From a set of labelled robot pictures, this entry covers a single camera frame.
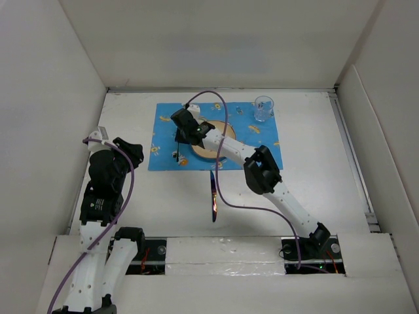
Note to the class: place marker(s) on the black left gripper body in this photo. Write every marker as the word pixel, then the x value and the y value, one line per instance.
pixel 120 178

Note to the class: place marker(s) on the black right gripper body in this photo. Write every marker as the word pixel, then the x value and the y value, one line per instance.
pixel 181 137

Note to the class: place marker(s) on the round bird-painted plate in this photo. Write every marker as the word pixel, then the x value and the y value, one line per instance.
pixel 211 153

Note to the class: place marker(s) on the blue space-print cloth placemat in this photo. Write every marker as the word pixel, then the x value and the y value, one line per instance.
pixel 241 118

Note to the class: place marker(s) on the iridescent table knife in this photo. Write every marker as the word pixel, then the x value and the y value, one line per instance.
pixel 213 197

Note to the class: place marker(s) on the clear plastic cup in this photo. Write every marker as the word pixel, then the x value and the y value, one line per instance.
pixel 263 108

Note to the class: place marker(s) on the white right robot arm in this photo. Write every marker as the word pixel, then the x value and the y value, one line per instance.
pixel 261 173

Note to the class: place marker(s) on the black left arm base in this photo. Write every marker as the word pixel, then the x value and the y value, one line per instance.
pixel 152 261

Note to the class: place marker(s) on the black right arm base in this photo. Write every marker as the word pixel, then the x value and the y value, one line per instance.
pixel 329 260

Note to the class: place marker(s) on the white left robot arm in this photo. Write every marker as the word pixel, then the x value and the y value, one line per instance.
pixel 106 251

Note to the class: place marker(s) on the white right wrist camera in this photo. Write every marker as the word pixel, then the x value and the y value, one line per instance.
pixel 194 110

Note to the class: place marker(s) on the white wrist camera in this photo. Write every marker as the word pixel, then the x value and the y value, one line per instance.
pixel 194 110
pixel 98 137

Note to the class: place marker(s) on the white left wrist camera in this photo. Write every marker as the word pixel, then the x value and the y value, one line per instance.
pixel 98 137

